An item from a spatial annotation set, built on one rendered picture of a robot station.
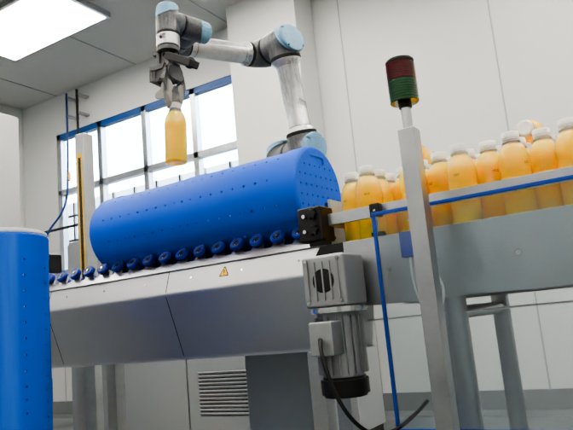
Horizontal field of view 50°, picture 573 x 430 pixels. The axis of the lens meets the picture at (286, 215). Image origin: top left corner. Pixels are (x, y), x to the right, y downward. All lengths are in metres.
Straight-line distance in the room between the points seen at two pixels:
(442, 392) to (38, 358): 1.07
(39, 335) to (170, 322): 0.43
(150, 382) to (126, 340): 2.03
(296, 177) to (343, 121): 3.23
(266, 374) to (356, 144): 2.93
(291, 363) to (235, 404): 1.66
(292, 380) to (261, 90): 3.27
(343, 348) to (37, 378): 0.85
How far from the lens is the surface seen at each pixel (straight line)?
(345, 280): 1.41
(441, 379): 1.31
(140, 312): 2.13
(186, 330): 2.03
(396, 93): 1.38
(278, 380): 2.23
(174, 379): 4.11
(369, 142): 4.84
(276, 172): 1.80
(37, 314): 1.84
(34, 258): 1.85
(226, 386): 3.84
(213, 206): 1.92
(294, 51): 2.36
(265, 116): 5.00
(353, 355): 1.44
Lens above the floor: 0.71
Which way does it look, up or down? 10 degrees up
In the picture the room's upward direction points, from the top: 5 degrees counter-clockwise
